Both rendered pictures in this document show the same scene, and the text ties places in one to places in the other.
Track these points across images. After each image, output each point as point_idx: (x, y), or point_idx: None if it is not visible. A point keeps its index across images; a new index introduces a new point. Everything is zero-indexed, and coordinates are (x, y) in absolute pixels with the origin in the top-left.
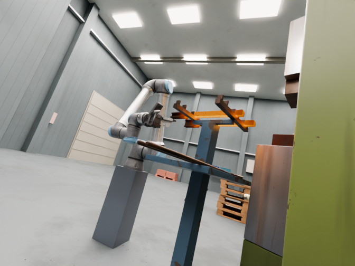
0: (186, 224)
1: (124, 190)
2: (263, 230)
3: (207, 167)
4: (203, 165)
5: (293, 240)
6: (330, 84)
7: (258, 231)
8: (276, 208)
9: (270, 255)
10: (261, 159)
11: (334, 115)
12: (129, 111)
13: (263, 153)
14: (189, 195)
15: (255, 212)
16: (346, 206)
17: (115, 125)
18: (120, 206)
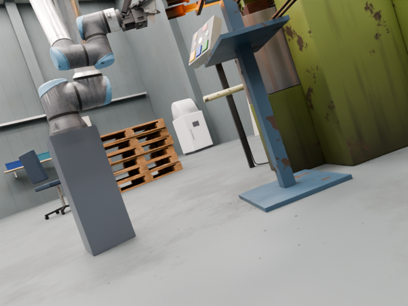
0: (258, 87)
1: (96, 161)
2: (275, 79)
3: (288, 15)
4: (284, 16)
5: (319, 46)
6: None
7: (273, 83)
8: (276, 59)
9: (286, 91)
10: None
11: None
12: (56, 17)
13: (249, 23)
14: (248, 65)
15: (265, 71)
16: (330, 16)
17: (64, 44)
18: (105, 184)
